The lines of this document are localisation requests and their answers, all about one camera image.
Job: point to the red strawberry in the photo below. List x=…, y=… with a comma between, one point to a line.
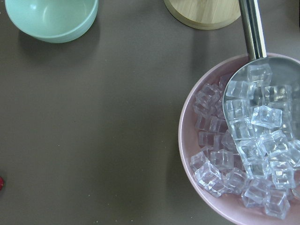
x=1, y=183

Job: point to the clear ice cubes pile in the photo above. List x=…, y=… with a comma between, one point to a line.
x=218, y=167

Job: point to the metal ice scoop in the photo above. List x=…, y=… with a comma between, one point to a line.
x=253, y=30

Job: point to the wooden cup stand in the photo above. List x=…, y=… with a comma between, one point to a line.
x=204, y=14

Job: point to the pink bowl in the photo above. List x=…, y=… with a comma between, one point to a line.
x=228, y=206

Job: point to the green bowl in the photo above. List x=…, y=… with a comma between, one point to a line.
x=53, y=21

